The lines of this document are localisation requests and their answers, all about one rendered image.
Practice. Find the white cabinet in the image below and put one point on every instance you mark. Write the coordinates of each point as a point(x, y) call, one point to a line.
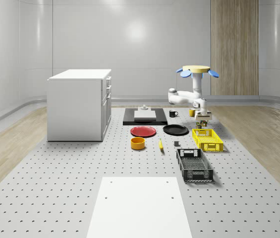
point(75, 111)

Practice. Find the black stove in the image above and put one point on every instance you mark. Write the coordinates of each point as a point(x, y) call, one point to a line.
point(129, 117)

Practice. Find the red plate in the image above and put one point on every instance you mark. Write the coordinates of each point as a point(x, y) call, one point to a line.
point(143, 131)

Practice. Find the drone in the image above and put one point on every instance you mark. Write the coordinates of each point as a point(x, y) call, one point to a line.
point(196, 69)

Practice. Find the puzzle cube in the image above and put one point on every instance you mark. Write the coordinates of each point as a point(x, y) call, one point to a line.
point(203, 123)

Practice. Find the black mug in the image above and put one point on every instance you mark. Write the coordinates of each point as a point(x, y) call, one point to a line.
point(172, 113)

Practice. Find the yellow mug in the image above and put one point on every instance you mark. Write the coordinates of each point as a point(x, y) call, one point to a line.
point(191, 113)

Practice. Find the white board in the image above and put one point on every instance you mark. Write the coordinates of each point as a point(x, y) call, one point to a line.
point(139, 210)

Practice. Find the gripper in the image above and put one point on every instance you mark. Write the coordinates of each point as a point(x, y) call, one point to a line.
point(203, 116)

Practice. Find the black plate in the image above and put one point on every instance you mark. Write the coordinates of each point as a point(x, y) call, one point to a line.
point(175, 130)

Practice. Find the banana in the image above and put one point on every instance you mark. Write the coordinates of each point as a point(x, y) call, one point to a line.
point(161, 145)

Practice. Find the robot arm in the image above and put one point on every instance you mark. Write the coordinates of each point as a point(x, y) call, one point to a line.
point(184, 95)

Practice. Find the grey cube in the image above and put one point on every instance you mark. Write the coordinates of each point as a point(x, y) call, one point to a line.
point(177, 143)

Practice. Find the flat-sided can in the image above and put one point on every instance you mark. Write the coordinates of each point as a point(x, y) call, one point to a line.
point(198, 126)

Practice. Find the yellow bowl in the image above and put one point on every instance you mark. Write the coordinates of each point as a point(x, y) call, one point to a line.
point(137, 145)

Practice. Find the yellow basket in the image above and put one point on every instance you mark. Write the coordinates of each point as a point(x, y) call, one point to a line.
point(207, 142)

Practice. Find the dark grey basket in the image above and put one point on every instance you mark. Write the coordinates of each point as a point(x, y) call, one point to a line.
point(194, 173)

